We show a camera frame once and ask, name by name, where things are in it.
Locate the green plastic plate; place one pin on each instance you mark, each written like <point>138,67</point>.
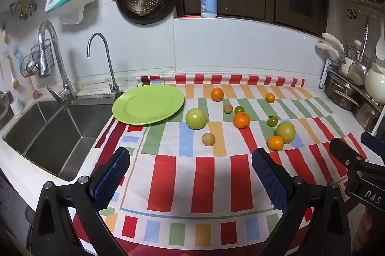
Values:
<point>148,104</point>

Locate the stainless steel sink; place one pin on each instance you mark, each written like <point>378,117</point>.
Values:
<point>45,135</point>

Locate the black wall hook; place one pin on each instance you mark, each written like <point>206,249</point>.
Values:
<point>350,13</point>

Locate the stainless steel pot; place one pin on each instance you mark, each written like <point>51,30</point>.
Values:
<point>367,116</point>
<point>341,92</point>

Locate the white cup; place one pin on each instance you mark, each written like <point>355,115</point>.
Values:
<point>16,105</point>

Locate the small tan round fruit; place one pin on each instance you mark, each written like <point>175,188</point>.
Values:
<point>208,139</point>
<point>228,108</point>

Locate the yellow dish brush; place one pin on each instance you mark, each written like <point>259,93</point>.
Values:
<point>13,77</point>

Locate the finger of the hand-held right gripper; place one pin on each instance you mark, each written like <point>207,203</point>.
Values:
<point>374,141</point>
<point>346,150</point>

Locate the metal ladle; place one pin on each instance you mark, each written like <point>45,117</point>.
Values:
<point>358,69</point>

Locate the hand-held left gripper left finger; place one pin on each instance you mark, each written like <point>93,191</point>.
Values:
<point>112,174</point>

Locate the small green persimmon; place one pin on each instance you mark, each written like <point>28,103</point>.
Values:
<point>239,109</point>
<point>272,121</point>

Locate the white spoon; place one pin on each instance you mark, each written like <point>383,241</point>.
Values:
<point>380,42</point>

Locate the white ceramic pot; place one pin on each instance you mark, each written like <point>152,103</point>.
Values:
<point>374,80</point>

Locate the tall chrome pull-down faucet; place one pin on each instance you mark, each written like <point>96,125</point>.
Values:
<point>48,42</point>

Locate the yellowish green apple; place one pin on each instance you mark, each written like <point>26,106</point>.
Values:
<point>285,132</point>

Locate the orange tangerine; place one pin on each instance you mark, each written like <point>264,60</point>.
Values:
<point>270,97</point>
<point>241,120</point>
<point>217,94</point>
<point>275,142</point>

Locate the thin gooseneck faucet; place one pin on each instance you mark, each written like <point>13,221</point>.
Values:
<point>102,42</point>

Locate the metal dish rack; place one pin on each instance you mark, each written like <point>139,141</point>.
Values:
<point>327,72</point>

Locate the white plastic bag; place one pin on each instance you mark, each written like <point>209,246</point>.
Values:
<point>72,15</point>

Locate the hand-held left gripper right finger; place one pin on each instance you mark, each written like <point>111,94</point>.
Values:
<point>267,171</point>

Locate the metal wall hooks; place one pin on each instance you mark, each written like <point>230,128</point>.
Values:
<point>25,4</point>

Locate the person's right hand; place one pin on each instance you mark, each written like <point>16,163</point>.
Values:
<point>365,229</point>

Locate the striped colourful tablecloth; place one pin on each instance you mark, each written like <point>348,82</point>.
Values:
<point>204,177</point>

